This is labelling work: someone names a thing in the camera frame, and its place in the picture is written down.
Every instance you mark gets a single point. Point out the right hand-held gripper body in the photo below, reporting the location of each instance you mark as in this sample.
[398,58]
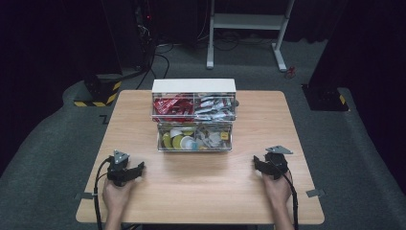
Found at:
[277,163]

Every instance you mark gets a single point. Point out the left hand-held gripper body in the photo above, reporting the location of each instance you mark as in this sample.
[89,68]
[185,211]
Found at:
[117,171]

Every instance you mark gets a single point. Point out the clear drawer with sachets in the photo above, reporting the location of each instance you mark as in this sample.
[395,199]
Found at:
[193,115]

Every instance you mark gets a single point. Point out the white drawer organizer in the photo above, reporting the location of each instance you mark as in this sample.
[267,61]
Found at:
[193,85]

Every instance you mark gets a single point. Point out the person's right hand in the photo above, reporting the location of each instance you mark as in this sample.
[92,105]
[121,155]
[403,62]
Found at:
[278,190]

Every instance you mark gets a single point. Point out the person's left hand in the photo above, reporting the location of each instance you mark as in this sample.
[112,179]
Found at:
[116,196]

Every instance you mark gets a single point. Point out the grey tape piece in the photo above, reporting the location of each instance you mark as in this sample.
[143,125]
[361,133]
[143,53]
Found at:
[315,192]
[83,195]

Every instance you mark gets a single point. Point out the heap of yellow-green capsules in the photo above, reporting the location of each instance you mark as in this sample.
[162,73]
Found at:
[177,140]

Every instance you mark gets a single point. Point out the heap of mixed small packets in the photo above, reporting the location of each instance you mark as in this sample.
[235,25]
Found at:
[212,139]

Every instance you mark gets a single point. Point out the clear drawer with capsules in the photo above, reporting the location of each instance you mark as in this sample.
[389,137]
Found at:
[194,149]

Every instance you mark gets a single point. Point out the pile of red sachets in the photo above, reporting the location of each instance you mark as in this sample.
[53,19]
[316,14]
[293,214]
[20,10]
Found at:
[174,107]

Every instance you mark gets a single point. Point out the pile of silver sachets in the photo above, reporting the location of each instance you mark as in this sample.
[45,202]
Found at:
[212,107]

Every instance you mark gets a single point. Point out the black floor base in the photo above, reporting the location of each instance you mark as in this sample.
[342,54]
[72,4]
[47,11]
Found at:
[324,99]

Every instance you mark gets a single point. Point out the black yellow striped base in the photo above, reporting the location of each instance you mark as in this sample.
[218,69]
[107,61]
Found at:
[102,91]

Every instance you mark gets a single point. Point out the red floor object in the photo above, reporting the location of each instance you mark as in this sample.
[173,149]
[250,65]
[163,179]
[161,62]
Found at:
[289,73]

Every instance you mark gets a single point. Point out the black equipment rack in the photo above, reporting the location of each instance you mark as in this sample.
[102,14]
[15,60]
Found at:
[145,28]

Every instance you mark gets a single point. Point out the white metal stand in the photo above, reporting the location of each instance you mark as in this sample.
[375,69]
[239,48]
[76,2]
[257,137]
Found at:
[247,21]

